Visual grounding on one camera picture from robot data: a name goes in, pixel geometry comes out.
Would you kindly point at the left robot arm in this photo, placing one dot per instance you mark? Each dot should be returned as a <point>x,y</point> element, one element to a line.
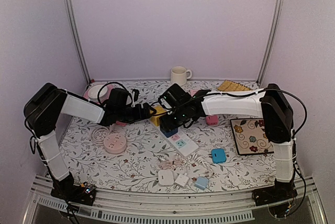
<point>43,110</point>

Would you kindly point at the pink cube socket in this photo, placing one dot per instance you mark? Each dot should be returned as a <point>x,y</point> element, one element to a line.
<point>193,92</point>

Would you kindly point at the white plug adapter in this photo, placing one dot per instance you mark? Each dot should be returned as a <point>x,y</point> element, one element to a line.
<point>165,177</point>

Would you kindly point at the floral table cloth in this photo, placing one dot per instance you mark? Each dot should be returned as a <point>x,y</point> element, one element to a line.
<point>136,169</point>

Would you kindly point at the pink plate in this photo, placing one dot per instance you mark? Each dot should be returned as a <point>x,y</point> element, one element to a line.
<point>110,87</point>

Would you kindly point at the white charger with cable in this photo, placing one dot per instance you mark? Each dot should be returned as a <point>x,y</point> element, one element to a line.
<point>177,165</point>

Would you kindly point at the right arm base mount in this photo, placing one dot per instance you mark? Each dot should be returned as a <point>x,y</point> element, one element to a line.
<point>272,194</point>

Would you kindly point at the dark blue cube socket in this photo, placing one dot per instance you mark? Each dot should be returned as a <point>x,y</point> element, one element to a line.
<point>168,133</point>

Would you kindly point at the floral square coaster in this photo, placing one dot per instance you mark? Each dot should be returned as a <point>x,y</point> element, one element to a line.
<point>249,136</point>

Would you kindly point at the white bowl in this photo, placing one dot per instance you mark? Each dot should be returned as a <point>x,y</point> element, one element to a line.
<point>97,91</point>

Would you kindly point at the yellow woven tray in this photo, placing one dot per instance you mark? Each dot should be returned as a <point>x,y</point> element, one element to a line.
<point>229,86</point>

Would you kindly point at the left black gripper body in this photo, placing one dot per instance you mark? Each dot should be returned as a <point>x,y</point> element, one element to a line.
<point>130,117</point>

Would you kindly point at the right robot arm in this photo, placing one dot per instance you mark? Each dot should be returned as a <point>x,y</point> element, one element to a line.
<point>269,104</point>

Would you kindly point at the white power strip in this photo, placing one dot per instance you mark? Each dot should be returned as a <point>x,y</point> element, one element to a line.
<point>186,148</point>

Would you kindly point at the pink power strip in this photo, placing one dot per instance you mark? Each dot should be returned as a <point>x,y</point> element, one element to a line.
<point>121,123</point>

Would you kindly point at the cream ceramic mug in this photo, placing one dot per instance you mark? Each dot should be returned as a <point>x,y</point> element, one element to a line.
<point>180,75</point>

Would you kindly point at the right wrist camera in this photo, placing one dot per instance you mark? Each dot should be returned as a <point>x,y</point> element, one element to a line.
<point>162,101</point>

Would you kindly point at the blue plug adapter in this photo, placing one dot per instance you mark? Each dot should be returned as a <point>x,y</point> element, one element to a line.
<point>218,156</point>

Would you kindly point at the pink plug adapter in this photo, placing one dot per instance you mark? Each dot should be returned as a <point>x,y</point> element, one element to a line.
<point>212,120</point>

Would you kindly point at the light blue charger plug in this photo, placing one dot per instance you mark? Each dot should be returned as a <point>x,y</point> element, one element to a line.
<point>201,182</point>

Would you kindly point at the round pink socket with cord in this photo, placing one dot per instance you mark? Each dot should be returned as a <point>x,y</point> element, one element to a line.
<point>113,143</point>

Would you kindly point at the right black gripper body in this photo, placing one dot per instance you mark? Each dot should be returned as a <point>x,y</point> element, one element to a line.
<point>180,117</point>

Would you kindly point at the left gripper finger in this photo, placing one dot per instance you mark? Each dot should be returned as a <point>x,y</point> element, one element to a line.
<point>149,109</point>
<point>146,115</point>

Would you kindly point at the yellow cube socket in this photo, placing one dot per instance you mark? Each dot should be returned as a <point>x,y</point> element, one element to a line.
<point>155,119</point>

